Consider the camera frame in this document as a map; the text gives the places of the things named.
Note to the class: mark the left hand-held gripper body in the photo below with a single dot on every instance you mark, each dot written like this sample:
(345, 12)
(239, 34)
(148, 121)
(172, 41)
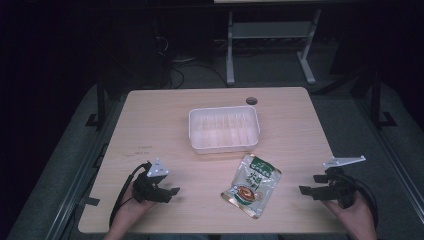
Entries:
(146, 190)

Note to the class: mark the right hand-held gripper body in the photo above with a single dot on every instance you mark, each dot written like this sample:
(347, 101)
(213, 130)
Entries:
(343, 190)

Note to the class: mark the person's left hand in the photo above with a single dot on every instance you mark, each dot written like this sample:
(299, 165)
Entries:
(128, 213)

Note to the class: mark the person's right hand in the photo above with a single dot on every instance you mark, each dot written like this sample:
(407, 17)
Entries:
(358, 218)

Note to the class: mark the green printed food packet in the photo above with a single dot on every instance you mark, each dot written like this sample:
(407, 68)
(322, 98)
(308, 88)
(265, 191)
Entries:
(251, 185)

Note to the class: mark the white plastic tray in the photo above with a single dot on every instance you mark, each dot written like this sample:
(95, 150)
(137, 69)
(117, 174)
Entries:
(224, 129)

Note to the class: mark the black metal stand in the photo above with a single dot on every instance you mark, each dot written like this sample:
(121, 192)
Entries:
(376, 100)
(101, 106)

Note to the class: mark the round dark table grommet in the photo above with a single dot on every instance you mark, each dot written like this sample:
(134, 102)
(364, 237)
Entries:
(251, 100)

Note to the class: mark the white metal table frame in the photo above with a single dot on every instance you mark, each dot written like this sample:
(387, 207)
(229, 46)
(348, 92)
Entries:
(266, 30)

